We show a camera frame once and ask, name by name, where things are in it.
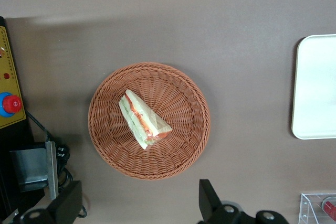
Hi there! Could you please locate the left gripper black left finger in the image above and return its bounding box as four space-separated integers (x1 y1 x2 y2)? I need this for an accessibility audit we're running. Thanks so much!
18 180 83 224

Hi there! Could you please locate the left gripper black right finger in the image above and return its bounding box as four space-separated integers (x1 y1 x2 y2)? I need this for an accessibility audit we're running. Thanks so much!
198 179 249 224

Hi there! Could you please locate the triangle sandwich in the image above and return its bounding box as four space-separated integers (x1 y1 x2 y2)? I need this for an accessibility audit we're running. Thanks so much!
118 89 173 151

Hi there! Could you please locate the round brown wicker basket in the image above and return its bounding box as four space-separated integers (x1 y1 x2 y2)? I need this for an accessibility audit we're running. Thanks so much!
88 62 212 181

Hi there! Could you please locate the beige plastic tray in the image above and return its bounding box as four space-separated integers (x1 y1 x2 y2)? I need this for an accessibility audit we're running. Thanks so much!
291 34 336 140

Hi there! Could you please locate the black appliance with yellow panel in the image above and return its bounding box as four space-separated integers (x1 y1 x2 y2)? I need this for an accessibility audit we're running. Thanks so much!
0 16 47 218

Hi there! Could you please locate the clear acrylic bottle rack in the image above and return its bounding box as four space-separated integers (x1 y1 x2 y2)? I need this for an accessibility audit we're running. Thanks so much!
299 193 336 224

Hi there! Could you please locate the red emergency stop button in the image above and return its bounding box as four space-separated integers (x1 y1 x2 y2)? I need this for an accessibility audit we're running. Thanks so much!
0 92 23 118

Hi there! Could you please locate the red cola bottle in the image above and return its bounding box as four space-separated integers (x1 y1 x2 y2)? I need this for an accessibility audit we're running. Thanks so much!
322 197 336 216

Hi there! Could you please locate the black appliance power cable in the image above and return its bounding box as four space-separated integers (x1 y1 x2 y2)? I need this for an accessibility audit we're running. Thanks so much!
25 110 88 219

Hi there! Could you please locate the grey metal bracket box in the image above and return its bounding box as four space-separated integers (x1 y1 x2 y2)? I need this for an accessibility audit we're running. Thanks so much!
9 141 59 200

